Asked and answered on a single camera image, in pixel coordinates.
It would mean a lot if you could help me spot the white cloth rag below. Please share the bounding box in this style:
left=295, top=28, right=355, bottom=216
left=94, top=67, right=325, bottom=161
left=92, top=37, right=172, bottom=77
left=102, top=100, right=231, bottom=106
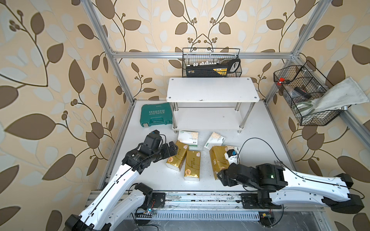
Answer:
left=296, top=77, right=370, bottom=115

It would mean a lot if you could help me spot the aluminium cage frame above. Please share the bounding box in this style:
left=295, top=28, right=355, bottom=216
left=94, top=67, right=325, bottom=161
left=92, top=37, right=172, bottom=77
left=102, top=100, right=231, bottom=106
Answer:
left=77, top=0, right=370, bottom=231

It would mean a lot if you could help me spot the back black wire basket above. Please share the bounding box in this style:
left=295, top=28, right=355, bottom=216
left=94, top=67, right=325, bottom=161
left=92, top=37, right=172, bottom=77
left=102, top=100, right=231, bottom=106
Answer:
left=182, top=47, right=240, bottom=78

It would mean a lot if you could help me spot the black wire basket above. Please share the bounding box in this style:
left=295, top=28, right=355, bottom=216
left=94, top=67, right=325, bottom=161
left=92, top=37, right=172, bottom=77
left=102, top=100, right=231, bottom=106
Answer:
left=273, top=61, right=347, bottom=126
left=182, top=47, right=240, bottom=78

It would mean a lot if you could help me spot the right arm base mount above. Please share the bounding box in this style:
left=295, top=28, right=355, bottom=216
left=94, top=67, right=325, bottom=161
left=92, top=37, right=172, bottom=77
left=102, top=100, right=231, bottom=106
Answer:
left=240, top=193, right=282, bottom=209

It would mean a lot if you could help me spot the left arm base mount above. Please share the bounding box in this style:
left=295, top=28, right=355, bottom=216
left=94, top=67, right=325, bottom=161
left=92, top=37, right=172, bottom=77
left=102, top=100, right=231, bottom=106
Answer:
left=140, top=193, right=166, bottom=210

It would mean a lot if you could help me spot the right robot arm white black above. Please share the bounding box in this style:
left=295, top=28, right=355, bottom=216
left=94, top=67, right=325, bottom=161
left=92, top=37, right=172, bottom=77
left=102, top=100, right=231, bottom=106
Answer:
left=217, top=163, right=364, bottom=214

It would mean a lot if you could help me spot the black yellow tool box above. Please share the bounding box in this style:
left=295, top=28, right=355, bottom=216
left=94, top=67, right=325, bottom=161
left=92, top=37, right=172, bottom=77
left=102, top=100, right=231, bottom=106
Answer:
left=184, top=59, right=242, bottom=78

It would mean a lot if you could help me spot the gold tissue pack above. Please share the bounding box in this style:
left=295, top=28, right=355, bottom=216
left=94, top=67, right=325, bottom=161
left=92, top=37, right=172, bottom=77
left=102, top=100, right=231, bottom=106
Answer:
left=210, top=146, right=230, bottom=180
left=184, top=151, right=201, bottom=182
left=166, top=141, right=189, bottom=171

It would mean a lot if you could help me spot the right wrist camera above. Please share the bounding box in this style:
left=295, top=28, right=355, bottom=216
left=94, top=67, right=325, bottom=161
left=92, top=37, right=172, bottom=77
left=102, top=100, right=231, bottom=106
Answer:
left=225, top=149, right=238, bottom=165

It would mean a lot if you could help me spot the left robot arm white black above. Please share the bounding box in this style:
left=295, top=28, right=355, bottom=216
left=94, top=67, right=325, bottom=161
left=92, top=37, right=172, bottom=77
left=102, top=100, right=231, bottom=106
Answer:
left=65, top=130, right=179, bottom=231

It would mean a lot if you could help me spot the white tissue pack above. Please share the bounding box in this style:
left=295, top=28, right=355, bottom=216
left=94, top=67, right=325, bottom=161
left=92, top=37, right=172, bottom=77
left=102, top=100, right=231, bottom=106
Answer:
left=203, top=132, right=225, bottom=150
left=178, top=131, right=198, bottom=146
left=226, top=145, right=240, bottom=153

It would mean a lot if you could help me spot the green plastic tool case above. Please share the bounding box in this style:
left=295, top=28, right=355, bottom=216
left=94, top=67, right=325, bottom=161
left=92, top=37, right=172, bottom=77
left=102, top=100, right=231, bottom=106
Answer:
left=140, top=103, right=172, bottom=128

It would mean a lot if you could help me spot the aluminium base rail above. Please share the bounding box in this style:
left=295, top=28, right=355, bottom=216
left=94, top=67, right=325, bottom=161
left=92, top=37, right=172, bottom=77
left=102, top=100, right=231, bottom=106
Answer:
left=137, top=191, right=325, bottom=222

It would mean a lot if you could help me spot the right black wire basket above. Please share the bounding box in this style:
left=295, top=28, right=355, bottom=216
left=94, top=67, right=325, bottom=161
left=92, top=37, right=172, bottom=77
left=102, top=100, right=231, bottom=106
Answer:
left=273, top=61, right=347, bottom=126

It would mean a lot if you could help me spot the white two-tier shelf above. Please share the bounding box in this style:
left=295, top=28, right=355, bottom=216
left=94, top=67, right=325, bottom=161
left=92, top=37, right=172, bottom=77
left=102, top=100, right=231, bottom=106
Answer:
left=166, top=78, right=260, bottom=133

